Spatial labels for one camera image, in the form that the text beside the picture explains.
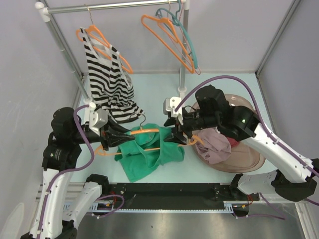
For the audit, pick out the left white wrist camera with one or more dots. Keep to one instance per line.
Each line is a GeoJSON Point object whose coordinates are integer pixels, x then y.
{"type": "Point", "coordinates": [95, 118]}

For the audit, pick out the teal hanger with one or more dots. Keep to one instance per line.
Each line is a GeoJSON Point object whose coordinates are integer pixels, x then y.
{"type": "Point", "coordinates": [167, 22]}

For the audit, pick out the orange hanger with striped top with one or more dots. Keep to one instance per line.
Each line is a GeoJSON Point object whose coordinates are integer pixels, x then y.
{"type": "Point", "coordinates": [96, 34]}

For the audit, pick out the pink thin hanger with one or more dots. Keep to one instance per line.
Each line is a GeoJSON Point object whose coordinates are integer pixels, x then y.
{"type": "Point", "coordinates": [182, 14]}

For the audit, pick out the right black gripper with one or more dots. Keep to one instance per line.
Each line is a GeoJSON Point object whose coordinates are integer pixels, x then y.
{"type": "Point", "coordinates": [177, 136]}

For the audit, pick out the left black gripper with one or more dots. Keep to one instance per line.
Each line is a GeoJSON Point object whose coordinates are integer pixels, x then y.
{"type": "Point", "coordinates": [113, 134]}

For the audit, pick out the metal clothes rack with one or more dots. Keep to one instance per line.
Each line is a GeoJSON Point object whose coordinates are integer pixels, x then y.
{"type": "Point", "coordinates": [47, 13]}

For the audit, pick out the pink mauve garment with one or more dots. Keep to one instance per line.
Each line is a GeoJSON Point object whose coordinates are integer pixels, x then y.
{"type": "Point", "coordinates": [215, 147]}

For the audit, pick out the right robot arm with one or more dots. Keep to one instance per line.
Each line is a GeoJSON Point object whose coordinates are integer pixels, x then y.
{"type": "Point", "coordinates": [293, 178]}

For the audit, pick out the orange hanger front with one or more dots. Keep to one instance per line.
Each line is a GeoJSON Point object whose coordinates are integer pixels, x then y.
{"type": "Point", "coordinates": [99, 151]}

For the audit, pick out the brown plastic laundry basket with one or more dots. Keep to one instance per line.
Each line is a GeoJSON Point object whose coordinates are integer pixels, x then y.
{"type": "Point", "coordinates": [243, 159]}

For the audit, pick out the black white striped tank top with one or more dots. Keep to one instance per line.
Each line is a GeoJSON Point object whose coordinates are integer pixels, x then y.
{"type": "Point", "coordinates": [110, 85]}

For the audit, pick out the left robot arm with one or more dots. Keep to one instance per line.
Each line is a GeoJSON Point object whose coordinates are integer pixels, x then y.
{"type": "Point", "coordinates": [69, 150]}

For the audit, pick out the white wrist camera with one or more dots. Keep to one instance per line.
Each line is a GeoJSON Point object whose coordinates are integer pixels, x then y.
{"type": "Point", "coordinates": [170, 107]}
{"type": "Point", "coordinates": [95, 118]}

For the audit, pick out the red garment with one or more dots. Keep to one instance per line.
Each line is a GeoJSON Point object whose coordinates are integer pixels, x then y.
{"type": "Point", "coordinates": [233, 142]}

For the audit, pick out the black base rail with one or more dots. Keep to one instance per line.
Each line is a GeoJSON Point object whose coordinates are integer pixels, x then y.
{"type": "Point", "coordinates": [176, 197]}

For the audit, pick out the green tank top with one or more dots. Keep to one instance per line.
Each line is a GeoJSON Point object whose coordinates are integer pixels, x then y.
{"type": "Point", "coordinates": [142, 156]}

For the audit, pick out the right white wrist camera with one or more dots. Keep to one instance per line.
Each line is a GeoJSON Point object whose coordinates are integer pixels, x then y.
{"type": "Point", "coordinates": [170, 107]}

